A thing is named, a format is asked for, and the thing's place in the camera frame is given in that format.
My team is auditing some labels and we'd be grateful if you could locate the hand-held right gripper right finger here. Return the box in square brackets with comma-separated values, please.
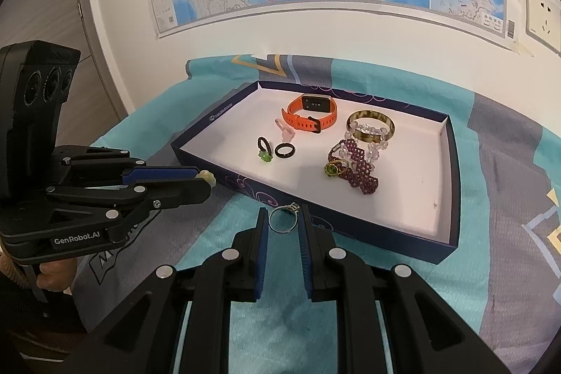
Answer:
[299, 204, 494, 374]

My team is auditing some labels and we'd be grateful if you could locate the person's left forearm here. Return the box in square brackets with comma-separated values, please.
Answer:
[0, 245, 27, 296]

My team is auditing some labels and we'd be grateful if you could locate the clear bead bracelet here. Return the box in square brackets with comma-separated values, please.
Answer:
[345, 117, 392, 162]

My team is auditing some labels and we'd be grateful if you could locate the pink braided ring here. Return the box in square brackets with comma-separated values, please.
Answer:
[274, 118, 298, 142]

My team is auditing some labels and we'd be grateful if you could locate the dark blue shallow box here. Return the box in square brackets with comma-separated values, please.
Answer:
[170, 80, 461, 265]

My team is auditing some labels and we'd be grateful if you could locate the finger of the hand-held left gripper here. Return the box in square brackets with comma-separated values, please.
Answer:
[46, 177, 215, 245]
[52, 144, 202, 187]

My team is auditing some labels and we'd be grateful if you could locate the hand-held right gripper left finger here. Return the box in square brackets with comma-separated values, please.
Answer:
[66, 206, 269, 374]

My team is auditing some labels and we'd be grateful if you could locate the blue grey printed tablecloth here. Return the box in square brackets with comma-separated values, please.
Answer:
[88, 54, 561, 374]

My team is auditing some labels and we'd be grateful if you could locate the orange smart watch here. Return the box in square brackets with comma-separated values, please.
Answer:
[280, 93, 339, 133]

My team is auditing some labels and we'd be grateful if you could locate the black beaded green flower ring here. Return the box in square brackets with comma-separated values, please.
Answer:
[256, 136, 275, 164]

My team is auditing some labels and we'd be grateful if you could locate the silver ring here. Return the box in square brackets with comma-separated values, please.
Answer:
[268, 203, 301, 234]

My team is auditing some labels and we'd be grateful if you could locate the white wall socket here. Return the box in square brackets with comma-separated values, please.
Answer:
[525, 0, 561, 53]

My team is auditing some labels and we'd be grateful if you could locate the gold ring with green stone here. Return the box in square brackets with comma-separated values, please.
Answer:
[323, 157, 350, 179]

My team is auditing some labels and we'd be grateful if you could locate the person's left hand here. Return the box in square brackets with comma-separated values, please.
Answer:
[35, 258, 82, 293]

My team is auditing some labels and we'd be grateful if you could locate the tortoiseshell bangle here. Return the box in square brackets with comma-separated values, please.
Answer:
[346, 109, 396, 143]

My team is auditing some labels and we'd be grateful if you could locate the purple beaded bracelet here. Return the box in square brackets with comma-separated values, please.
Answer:
[329, 137, 380, 196]

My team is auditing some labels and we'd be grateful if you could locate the grey door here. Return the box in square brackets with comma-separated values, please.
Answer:
[0, 0, 128, 125]

